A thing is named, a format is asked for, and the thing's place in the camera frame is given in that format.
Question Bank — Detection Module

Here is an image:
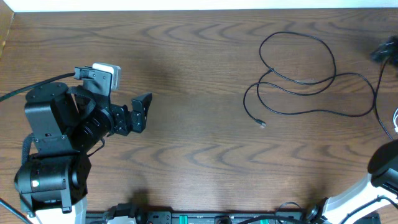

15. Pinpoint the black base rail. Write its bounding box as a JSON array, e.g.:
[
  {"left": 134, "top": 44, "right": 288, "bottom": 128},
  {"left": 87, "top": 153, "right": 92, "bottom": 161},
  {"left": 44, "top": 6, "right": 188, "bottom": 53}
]
[{"left": 83, "top": 203, "right": 308, "bottom": 224}]

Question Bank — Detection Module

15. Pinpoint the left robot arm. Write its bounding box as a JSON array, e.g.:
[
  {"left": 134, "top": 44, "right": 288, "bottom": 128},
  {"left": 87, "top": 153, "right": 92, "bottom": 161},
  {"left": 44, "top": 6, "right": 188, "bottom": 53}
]
[{"left": 14, "top": 63, "right": 152, "bottom": 223}]

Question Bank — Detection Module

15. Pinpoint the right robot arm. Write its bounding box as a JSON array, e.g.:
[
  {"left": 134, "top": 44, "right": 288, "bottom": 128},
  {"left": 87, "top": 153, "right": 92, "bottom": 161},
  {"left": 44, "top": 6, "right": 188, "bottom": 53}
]
[{"left": 305, "top": 139, "right": 397, "bottom": 224}]

